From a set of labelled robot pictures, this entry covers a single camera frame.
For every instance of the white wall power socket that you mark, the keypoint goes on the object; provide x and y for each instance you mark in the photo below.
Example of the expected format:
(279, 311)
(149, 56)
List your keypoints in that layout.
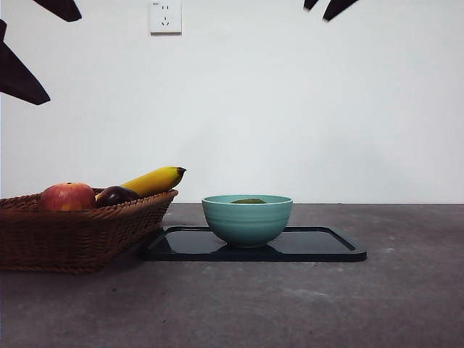
(166, 18)

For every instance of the red apple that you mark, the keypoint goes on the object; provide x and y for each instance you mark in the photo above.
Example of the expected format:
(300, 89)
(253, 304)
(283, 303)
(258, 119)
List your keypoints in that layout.
(67, 197)

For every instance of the teal ribbed bowl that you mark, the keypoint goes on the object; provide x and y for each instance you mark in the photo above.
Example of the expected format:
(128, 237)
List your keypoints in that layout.
(246, 224)

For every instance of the green avocado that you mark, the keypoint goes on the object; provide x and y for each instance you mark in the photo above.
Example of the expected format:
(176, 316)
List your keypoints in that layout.
(248, 201)

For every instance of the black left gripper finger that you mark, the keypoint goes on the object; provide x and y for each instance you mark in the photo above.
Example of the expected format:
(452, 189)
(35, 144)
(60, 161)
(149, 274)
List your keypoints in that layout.
(63, 9)
(18, 76)

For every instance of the dark red plum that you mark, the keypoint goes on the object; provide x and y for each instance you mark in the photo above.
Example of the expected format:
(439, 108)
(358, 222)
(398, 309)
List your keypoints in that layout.
(116, 195)

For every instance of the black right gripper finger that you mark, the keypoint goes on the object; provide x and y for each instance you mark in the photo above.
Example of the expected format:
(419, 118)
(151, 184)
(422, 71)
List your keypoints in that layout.
(310, 3)
(337, 8)

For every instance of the yellow banana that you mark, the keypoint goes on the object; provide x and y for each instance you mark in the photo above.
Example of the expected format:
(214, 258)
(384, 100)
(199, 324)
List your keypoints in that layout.
(152, 181)

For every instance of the black rectangular tray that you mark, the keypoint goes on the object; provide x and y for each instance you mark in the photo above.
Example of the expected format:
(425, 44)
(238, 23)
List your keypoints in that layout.
(319, 246)

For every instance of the brown woven wicker basket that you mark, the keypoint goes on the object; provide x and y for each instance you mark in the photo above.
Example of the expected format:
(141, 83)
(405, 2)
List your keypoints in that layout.
(72, 239)

